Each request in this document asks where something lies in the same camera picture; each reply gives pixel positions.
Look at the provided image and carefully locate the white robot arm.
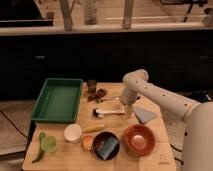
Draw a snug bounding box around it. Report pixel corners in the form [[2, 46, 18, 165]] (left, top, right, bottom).
[[120, 69, 213, 171]]

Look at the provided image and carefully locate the green plastic tray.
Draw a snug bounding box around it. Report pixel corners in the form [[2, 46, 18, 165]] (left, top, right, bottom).
[[32, 78, 83, 124]]

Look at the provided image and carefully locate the blue grey folded cloth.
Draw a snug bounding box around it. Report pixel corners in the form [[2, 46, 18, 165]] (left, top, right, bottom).
[[133, 107, 156, 124]]

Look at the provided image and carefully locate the brown crumpled object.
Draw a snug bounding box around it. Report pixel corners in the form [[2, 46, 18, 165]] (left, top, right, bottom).
[[87, 88, 107, 102]]

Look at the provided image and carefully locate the orange red bowl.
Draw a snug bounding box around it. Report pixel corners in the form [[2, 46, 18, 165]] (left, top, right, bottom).
[[124, 124, 155, 156]]

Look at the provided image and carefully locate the dark brown cup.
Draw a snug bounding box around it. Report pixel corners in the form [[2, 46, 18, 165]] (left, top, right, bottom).
[[87, 80, 97, 93]]

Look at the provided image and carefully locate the black bowl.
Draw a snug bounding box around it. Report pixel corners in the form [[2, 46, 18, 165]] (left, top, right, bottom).
[[92, 132, 120, 161]]

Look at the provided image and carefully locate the blue sponge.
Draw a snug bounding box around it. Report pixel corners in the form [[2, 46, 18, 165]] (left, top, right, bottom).
[[99, 137, 119, 160]]

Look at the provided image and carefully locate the white cup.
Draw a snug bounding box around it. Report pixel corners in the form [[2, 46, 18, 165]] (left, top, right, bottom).
[[64, 124, 82, 143]]

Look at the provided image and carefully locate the dark blue floor object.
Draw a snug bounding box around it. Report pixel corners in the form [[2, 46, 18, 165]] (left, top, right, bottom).
[[190, 91, 211, 103]]

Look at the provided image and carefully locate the light green cup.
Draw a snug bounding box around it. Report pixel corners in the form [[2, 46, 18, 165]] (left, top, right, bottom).
[[42, 136, 56, 153]]

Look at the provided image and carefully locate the green chili pepper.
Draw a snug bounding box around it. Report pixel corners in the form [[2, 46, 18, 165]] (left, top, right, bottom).
[[32, 132, 46, 163]]

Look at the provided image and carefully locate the small black handled brush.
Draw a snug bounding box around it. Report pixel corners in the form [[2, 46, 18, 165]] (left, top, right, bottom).
[[100, 96, 140, 103]]

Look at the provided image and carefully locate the black cable at left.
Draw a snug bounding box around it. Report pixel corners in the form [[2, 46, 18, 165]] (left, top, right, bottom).
[[0, 109, 29, 139]]

